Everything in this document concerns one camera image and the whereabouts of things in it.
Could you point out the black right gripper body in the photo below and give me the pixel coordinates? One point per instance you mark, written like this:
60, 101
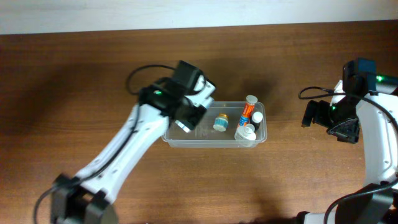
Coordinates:
344, 130

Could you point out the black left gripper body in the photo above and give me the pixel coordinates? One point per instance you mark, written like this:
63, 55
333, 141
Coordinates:
193, 115

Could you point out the gold lid balm jar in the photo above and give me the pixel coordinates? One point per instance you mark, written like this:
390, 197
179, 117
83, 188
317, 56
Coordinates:
221, 122

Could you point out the dark bottle white cap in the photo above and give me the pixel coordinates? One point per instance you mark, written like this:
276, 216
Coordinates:
256, 120

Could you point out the orange glue stick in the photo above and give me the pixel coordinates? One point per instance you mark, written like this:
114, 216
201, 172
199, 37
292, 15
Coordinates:
245, 116

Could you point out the white calamine lotion bottle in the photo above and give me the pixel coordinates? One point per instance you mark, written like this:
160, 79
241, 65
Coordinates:
245, 135

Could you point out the white Panadol box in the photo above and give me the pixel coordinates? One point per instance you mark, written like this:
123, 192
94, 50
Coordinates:
182, 126

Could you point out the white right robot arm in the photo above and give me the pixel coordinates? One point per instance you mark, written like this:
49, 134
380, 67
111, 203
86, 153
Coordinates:
362, 105

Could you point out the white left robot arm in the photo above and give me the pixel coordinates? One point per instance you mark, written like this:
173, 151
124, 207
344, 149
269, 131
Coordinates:
88, 197

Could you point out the clear plastic container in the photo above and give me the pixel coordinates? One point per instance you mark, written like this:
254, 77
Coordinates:
205, 136

